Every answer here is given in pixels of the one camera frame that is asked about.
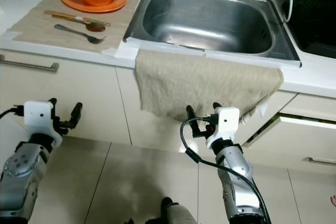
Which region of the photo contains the metal fork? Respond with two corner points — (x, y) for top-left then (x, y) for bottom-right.
(54, 24), (107, 45)

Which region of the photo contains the orange plate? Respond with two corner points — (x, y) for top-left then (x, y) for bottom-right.
(59, 0), (129, 14)

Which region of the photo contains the cream drawer front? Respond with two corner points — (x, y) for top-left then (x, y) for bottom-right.
(0, 48), (121, 146)

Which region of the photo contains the beige hanging towel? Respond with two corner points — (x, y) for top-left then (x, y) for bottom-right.
(135, 50), (284, 122)

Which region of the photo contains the cream cabinet door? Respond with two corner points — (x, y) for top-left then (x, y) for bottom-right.
(115, 67), (268, 154)

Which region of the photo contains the beige place mat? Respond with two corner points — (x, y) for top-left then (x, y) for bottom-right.
(8, 0), (140, 54)

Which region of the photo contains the stainless steel sink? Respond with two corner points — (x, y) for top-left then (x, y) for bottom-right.
(124, 0), (302, 68)

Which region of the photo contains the cream open drawer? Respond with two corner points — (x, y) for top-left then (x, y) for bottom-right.
(241, 92), (336, 175)

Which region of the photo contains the grey robot right leg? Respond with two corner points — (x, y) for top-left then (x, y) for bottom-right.
(160, 197), (198, 224)

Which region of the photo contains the black cooktop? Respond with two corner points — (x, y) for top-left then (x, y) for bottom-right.
(283, 0), (336, 59)

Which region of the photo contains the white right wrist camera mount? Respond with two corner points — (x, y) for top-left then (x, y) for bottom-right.
(206, 106), (242, 149)

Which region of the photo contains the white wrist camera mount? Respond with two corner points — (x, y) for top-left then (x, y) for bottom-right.
(24, 100), (65, 147)
(206, 106), (242, 149)

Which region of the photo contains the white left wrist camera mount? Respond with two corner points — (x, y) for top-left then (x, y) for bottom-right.
(24, 100), (65, 147)

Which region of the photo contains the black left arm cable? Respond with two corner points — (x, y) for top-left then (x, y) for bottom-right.
(0, 106), (27, 120)

